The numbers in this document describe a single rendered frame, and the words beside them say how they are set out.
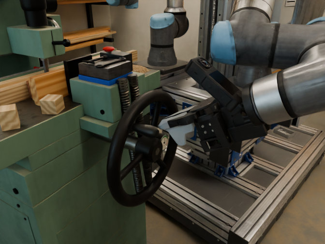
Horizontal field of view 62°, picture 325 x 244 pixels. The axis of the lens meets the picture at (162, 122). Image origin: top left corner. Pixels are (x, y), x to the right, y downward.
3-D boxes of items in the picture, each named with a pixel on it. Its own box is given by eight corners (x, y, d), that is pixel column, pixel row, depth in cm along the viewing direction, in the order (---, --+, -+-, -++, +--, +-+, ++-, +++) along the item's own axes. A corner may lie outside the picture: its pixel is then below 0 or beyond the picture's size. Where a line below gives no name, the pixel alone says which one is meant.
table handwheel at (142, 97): (193, 129, 82) (151, 221, 72) (139, 114, 91) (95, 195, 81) (164, 65, 59) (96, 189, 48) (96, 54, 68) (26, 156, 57)
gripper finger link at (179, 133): (161, 153, 55) (198, 144, 49) (148, 127, 54) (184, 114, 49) (169, 146, 58) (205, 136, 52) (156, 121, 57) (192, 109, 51)
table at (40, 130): (28, 189, 48) (21, 160, 46) (-54, 143, 63) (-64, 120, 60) (184, 90, 95) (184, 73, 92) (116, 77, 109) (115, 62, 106)
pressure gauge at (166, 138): (159, 158, 98) (159, 139, 94) (151, 155, 99) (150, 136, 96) (169, 150, 103) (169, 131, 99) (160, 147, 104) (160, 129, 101)
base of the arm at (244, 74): (243, 75, 118) (247, 53, 114) (278, 83, 109) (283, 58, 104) (225, 83, 108) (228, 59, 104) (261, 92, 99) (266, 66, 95)
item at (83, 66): (109, 86, 62) (107, 62, 60) (75, 78, 67) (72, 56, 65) (142, 72, 72) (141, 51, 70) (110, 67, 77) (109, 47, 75)
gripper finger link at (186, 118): (166, 131, 50) (206, 119, 45) (162, 124, 50) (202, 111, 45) (178, 121, 54) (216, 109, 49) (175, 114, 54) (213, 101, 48)
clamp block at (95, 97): (112, 124, 65) (109, 88, 61) (72, 112, 71) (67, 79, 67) (147, 104, 76) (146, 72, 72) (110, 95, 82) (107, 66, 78)
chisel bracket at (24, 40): (45, 65, 69) (38, 30, 65) (12, 58, 76) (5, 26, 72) (68, 59, 75) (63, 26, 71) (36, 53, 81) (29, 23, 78)
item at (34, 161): (32, 172, 59) (27, 156, 58) (-20, 145, 69) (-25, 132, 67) (138, 109, 90) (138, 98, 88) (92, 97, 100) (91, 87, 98)
